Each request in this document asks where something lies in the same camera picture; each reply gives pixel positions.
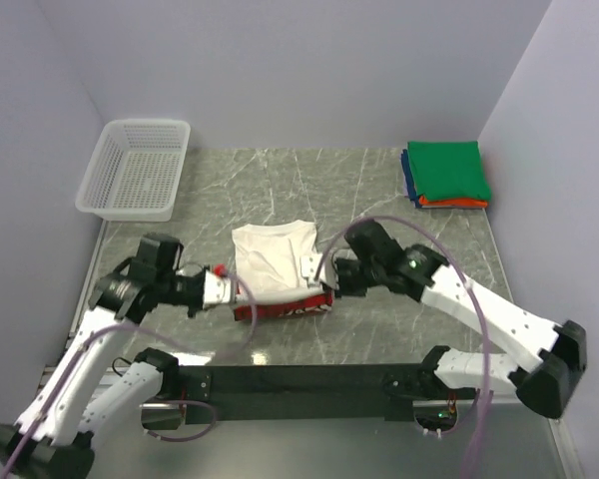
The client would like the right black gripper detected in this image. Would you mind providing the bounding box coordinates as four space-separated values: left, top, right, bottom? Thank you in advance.
322 256 383 298

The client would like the white t shirt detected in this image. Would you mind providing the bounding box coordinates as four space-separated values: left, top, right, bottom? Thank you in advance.
232 220 334 319

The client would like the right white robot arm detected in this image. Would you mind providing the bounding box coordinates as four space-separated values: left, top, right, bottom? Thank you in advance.
337 217 588 419

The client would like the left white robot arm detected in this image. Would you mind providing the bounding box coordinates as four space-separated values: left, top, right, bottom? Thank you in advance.
0 234 225 478

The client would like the blue folded t shirt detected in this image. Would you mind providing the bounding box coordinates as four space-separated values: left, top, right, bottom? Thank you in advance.
400 149 413 199

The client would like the white plastic basket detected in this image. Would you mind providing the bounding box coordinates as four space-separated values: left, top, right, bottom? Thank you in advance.
75 119 191 223

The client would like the orange folded t shirt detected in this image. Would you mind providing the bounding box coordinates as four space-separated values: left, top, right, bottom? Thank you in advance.
413 196 489 210

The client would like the black base beam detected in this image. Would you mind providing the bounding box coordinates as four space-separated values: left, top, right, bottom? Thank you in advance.
139 362 480 430

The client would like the green folded t shirt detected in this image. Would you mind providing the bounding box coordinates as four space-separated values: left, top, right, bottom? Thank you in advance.
406 141 492 203

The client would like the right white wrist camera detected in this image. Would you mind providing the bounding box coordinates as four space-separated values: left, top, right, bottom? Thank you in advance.
299 252 338 289

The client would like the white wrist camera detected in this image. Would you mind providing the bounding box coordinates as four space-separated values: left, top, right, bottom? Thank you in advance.
299 252 338 289
203 264 251 309

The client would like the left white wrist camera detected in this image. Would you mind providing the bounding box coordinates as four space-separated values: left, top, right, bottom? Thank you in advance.
203 264 251 309

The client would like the aluminium frame rail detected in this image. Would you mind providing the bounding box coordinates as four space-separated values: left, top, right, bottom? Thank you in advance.
478 361 588 479

